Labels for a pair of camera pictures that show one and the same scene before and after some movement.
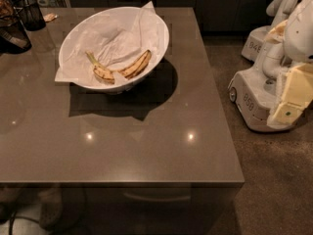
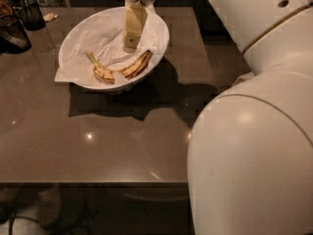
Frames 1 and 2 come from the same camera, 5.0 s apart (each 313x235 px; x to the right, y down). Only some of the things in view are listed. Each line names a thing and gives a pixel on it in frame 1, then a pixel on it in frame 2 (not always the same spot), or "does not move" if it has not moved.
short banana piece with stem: x=101 y=70 does not move
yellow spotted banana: x=137 y=67 does not move
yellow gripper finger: x=297 y=94 to x=135 y=13
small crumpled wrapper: x=50 y=17 does not move
